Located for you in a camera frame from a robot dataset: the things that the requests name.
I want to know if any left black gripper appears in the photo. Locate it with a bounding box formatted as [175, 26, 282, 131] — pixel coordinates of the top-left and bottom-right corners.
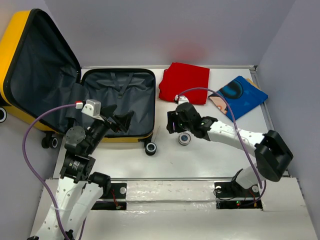
[86, 103, 135, 153]

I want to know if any red cloth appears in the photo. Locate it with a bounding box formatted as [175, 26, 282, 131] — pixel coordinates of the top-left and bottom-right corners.
[158, 62, 210, 102]

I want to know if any blue cartoon print cloth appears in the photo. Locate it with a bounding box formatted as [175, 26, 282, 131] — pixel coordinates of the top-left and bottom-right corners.
[208, 76, 268, 121]

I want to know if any yellow hard-shell suitcase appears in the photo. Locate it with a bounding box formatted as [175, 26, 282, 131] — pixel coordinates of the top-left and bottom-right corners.
[0, 8, 157, 156]

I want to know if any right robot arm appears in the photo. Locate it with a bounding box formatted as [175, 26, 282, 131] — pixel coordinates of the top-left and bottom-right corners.
[166, 102, 294, 200]

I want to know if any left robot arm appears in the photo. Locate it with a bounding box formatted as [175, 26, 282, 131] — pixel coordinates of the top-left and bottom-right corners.
[30, 99, 134, 240]

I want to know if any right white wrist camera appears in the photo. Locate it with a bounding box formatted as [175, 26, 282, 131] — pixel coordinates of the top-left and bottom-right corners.
[174, 95, 189, 105]

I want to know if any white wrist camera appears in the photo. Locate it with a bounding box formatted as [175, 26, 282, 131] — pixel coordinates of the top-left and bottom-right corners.
[174, 95, 189, 105]
[81, 99, 101, 118]

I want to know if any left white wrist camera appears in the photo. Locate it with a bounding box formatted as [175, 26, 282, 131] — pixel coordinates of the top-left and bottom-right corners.
[81, 99, 101, 118]

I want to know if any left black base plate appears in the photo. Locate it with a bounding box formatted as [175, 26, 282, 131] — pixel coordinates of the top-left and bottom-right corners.
[91, 182, 127, 211]

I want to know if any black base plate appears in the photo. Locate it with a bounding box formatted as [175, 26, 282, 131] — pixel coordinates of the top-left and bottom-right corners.
[91, 182, 127, 211]
[213, 181, 263, 210]

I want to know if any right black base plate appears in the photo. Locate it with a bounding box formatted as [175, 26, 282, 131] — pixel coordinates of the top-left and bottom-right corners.
[213, 181, 263, 210]

